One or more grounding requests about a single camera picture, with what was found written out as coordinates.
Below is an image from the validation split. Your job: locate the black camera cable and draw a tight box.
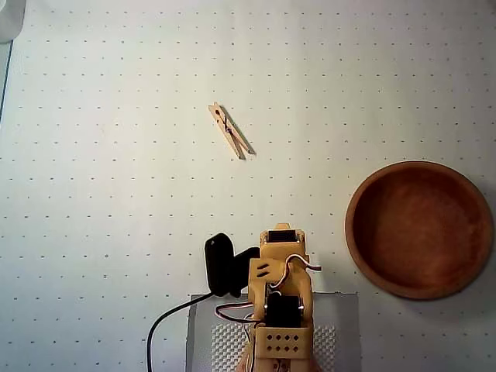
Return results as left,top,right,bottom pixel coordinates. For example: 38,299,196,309
146,292,215,372

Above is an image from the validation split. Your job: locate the brown wooden bowl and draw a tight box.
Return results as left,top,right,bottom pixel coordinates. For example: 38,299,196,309
344,160,494,301

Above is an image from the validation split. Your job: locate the perforated robot base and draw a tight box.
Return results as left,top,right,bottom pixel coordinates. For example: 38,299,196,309
239,354,321,372

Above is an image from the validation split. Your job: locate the red white servo wire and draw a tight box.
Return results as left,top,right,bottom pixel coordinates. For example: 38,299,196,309
270,253,323,291
214,303,260,323

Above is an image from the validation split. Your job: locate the wooden clothespin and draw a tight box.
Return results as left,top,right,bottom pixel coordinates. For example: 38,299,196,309
208,102,257,161

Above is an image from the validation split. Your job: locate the grey metal base plate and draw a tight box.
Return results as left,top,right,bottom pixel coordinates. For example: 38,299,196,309
185,291,360,372

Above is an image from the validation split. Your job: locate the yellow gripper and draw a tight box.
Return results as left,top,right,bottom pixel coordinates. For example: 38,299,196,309
247,222,311,291

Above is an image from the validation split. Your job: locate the white container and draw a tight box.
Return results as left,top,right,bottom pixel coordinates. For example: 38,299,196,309
0,0,25,44

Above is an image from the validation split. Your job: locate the white dotted paper sheet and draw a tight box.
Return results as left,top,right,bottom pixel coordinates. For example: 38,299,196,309
0,0,496,372

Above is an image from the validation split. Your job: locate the white mesh grip mat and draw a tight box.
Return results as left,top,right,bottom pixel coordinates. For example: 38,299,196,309
211,323,336,372

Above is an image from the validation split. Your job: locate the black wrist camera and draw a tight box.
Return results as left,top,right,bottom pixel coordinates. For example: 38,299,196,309
203,232,262,298

